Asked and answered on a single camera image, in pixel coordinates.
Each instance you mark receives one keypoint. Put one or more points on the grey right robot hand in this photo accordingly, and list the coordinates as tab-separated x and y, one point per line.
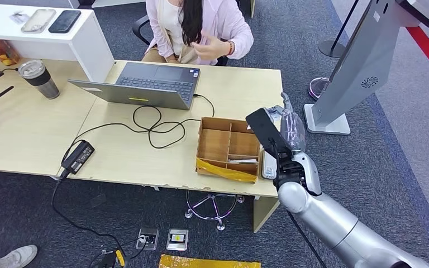
294	133

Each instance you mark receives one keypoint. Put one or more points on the room key card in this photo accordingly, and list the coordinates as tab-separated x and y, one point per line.
242	161

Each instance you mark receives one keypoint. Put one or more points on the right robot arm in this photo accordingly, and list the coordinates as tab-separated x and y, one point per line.
329	222

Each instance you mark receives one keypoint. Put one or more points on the person's left hand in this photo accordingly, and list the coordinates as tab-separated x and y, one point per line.
209	48

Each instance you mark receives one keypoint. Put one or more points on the person's hand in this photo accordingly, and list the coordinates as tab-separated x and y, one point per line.
172	59
209	48

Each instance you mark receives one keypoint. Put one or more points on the person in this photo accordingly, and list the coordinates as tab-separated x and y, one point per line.
207	22

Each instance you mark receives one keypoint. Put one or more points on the person's right hand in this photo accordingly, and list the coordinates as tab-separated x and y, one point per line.
172	59

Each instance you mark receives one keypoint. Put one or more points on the chrome round stanchion base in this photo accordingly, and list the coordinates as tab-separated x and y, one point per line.
316	88

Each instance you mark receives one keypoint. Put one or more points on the light wood desk leg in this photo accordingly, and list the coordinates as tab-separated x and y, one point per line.
262	214

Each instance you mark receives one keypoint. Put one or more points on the silver kiosk stand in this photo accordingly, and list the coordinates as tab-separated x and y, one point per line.
362	66

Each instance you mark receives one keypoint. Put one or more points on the chrome stool base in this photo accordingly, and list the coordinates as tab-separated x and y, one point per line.
220	225

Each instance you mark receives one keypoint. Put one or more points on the grey laptop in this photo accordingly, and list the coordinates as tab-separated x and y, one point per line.
155	79

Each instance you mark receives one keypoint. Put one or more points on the steel floor socket yellow label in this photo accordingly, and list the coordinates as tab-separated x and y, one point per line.
177	239

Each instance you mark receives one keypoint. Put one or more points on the yellow floor tape square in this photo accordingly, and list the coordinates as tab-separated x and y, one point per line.
199	262

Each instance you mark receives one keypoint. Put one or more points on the steel floor socket plate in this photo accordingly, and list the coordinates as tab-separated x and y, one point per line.
148	240

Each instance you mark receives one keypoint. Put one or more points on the black office chair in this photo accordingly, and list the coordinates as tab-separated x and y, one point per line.
137	31

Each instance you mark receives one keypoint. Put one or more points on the yellow black plug tool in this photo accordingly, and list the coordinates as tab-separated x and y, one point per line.
119	258

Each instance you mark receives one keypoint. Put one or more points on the black laptop power adapter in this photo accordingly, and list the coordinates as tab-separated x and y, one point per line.
78	157

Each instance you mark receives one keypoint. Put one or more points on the white desk riser shelf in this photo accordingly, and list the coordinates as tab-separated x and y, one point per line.
88	48

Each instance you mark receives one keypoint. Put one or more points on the black smartphone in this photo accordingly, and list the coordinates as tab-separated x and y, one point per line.
64	21

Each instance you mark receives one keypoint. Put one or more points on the steel tumbler with lid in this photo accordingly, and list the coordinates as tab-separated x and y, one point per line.
40	81

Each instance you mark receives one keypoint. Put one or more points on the clear phone case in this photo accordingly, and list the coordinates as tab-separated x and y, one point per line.
38	21

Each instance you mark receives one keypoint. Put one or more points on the small clear wrapper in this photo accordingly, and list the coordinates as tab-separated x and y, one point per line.
19	17

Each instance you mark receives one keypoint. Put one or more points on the orange snack bag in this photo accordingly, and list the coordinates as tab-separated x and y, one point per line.
1	51

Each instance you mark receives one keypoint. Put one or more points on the white sneaker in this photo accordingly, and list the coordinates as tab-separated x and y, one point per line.
11	259

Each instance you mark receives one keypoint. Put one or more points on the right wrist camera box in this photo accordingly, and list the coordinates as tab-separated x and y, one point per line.
262	127

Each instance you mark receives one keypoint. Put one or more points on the black stanchion post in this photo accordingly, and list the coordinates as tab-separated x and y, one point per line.
331	49

